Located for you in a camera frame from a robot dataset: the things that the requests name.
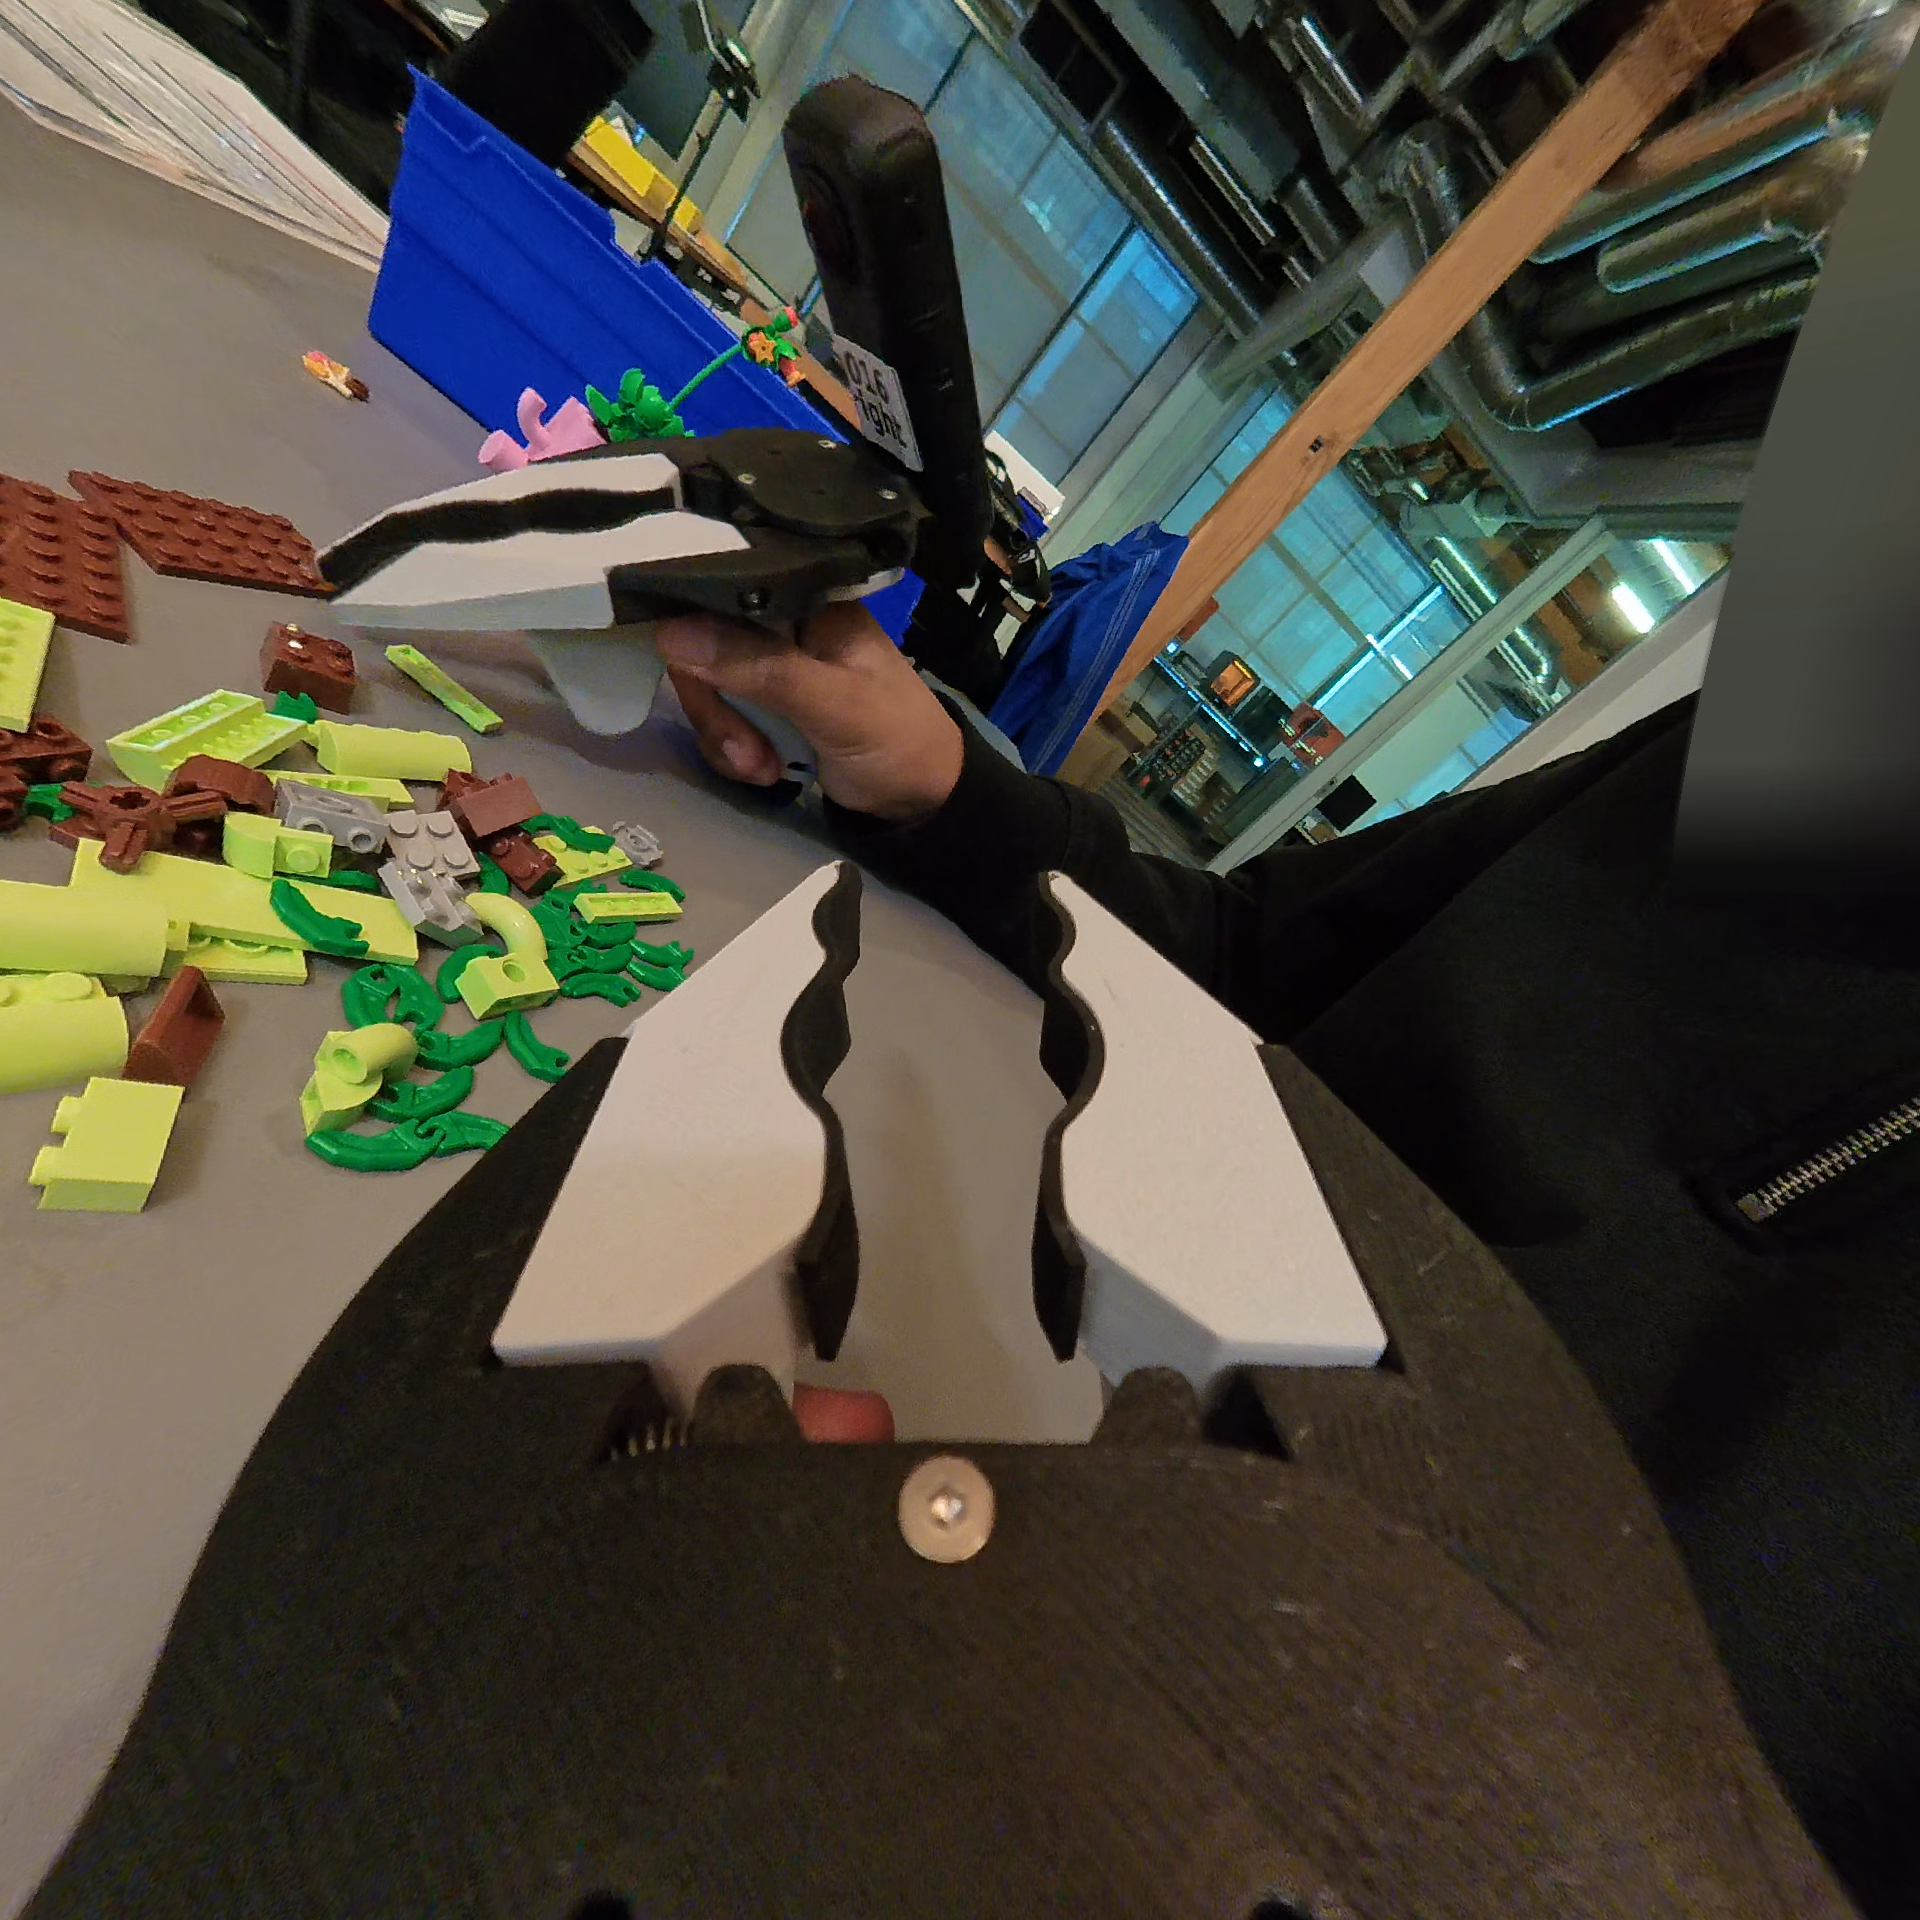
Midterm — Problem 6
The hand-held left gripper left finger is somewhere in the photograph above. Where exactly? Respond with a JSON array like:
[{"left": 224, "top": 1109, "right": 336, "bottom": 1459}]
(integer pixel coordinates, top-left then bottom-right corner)
[{"left": 493, "top": 862, "right": 870, "bottom": 1422}]

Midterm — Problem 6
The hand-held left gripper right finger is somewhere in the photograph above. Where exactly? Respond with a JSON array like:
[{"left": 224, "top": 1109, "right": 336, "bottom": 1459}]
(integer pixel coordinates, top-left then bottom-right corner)
[{"left": 1031, "top": 871, "right": 1391, "bottom": 1396}]

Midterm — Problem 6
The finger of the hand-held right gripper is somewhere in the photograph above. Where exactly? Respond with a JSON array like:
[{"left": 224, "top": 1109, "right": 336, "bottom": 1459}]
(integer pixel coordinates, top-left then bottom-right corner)
[
  {"left": 329, "top": 497, "right": 754, "bottom": 643},
  {"left": 315, "top": 443, "right": 694, "bottom": 596}
]

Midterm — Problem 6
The brown two-by-two brick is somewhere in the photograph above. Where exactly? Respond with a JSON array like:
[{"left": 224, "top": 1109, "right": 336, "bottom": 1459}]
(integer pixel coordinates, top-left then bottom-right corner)
[{"left": 258, "top": 619, "right": 363, "bottom": 715}]

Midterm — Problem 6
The large brown studded plate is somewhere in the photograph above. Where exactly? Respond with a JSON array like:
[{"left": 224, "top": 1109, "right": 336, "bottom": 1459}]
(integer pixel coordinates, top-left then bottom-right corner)
[
  {"left": 66, "top": 468, "right": 336, "bottom": 598},
  {"left": 0, "top": 471, "right": 137, "bottom": 644}
]

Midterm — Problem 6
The pile of toy bricks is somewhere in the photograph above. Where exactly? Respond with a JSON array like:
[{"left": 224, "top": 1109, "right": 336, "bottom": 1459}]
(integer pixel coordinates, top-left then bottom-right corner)
[{"left": 0, "top": 591, "right": 699, "bottom": 1215}]

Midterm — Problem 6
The person's right forearm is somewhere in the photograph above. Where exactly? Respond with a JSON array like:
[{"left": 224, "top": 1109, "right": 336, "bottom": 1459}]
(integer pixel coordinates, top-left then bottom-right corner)
[{"left": 862, "top": 719, "right": 1309, "bottom": 1044}]

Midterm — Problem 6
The person's right hand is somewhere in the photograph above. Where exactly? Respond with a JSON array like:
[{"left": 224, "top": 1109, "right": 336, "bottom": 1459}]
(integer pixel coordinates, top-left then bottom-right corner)
[{"left": 657, "top": 608, "right": 969, "bottom": 824}]

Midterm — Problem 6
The pink toy pot plant model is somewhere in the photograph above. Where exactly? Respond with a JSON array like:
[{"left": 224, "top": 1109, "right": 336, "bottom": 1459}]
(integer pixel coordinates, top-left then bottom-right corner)
[{"left": 479, "top": 305, "right": 811, "bottom": 471}]

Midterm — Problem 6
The blue storage bin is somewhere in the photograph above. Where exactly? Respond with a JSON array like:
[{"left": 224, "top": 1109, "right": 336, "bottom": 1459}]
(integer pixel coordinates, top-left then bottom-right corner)
[{"left": 368, "top": 67, "right": 929, "bottom": 648}]

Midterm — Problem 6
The small yellow bin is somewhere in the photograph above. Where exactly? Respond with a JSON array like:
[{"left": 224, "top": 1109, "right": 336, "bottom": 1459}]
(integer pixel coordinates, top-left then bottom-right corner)
[{"left": 576, "top": 116, "right": 704, "bottom": 233}]

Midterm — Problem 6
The blue cloth bag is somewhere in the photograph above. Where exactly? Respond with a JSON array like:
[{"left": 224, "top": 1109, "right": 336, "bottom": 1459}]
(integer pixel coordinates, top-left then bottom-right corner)
[{"left": 991, "top": 516, "right": 1193, "bottom": 781}]

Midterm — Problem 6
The large black display screen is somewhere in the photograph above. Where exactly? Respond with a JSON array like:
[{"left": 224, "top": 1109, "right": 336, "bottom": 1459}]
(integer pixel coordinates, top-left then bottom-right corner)
[{"left": 608, "top": 0, "right": 759, "bottom": 143}]

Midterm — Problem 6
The laminated paper sheet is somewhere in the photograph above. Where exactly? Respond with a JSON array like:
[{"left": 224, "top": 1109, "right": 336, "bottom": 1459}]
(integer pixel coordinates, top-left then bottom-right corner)
[{"left": 0, "top": 0, "right": 393, "bottom": 273}]

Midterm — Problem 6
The wooden support post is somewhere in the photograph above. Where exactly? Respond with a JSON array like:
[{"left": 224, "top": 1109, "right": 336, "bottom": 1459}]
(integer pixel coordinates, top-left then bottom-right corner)
[{"left": 1094, "top": 0, "right": 1765, "bottom": 721}]

